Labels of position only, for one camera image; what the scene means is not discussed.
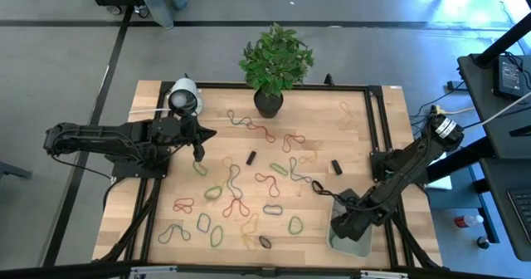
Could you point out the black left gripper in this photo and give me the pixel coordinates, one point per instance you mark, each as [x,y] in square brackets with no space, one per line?
[183,133]

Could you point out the green leafy plant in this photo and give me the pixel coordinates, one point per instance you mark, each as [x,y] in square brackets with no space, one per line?
[276,61]

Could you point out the black plant pot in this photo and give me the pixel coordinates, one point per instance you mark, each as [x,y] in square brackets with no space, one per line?
[267,106]

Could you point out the white spotlight lamp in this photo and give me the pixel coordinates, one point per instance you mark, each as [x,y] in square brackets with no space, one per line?
[184,94]

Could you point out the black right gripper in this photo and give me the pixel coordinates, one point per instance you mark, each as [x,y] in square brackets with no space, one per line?
[360,217]

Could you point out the red-label plastic bottle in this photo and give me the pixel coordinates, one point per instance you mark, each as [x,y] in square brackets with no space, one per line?
[469,221]

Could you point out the black wide rubber band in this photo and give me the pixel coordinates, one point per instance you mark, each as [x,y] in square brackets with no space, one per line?
[260,240]

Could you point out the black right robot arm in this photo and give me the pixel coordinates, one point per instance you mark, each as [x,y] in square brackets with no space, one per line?
[410,162]

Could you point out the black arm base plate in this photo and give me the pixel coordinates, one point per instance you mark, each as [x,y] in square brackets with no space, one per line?
[379,167]
[137,171]

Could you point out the black desk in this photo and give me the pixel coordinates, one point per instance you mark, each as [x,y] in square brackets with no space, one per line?
[502,125]

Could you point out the clear plastic bin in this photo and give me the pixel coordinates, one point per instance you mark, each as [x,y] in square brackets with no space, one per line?
[361,248]

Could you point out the black power adapter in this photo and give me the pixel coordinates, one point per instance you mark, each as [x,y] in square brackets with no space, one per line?
[508,77]

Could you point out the blue rubber band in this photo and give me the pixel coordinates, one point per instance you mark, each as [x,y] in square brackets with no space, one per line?
[174,225]
[293,167]
[272,205]
[198,225]
[238,123]
[233,183]

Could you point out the red rubber band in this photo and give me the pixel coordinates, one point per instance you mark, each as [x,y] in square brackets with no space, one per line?
[269,182]
[261,128]
[183,206]
[235,199]

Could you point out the grey metal leg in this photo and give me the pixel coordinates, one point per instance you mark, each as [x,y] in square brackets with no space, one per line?
[12,170]

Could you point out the small black round object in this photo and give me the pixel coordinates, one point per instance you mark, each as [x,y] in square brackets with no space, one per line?
[483,242]

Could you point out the black rig crossbeam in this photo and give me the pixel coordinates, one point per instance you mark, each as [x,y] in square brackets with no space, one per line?
[265,271]

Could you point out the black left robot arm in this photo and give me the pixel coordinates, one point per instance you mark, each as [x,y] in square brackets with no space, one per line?
[103,140]

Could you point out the person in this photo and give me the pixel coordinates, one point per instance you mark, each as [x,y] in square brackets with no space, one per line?
[155,1]

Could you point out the black diagonal beam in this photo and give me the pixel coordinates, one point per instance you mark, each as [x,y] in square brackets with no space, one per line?
[504,42]

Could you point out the white box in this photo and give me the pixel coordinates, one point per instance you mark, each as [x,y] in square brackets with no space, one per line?
[441,179]

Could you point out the small black bar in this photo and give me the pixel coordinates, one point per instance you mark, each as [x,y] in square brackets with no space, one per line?
[337,167]
[251,158]

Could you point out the green rubber band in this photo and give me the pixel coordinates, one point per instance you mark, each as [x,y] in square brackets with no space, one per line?
[211,237]
[195,166]
[279,169]
[289,226]
[206,193]

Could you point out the black keyboard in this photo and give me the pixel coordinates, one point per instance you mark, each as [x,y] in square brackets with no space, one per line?
[522,212]

